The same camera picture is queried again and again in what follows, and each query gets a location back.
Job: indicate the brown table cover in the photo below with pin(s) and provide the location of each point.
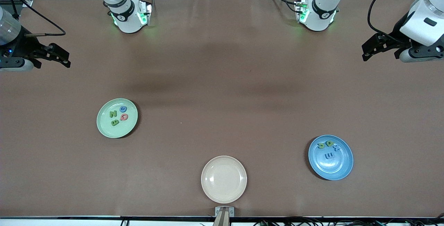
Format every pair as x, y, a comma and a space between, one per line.
277, 184

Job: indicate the green letter N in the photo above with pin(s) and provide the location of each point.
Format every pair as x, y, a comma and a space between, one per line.
113, 114

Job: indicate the blue letter G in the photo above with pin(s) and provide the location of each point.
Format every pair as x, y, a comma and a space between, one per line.
120, 109

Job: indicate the green letter B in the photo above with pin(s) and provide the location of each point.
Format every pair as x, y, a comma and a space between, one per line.
114, 122

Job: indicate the green plate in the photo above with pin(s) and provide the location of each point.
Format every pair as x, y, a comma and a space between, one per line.
117, 130

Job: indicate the blue letter x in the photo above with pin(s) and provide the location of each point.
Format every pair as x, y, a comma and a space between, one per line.
336, 147

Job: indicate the blue plate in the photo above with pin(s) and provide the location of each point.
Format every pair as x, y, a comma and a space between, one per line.
333, 168

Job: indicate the grey bracket with tan bar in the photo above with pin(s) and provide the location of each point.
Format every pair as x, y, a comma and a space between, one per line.
223, 215

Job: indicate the green letter p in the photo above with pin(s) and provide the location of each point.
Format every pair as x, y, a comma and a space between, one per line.
329, 144

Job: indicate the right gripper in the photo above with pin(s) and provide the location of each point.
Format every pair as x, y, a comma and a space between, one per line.
21, 46

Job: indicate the beige plate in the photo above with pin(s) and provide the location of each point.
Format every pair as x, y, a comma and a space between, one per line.
224, 179

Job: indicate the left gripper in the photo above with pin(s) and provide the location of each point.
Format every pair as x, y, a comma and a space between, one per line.
395, 35

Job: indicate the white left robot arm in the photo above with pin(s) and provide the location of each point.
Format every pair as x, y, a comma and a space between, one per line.
321, 14

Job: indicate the blue letter m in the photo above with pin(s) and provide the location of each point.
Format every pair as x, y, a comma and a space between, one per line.
329, 156

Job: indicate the red letter Q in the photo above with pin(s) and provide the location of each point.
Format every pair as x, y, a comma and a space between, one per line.
124, 119

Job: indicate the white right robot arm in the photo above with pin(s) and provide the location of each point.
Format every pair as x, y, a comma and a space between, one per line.
126, 18

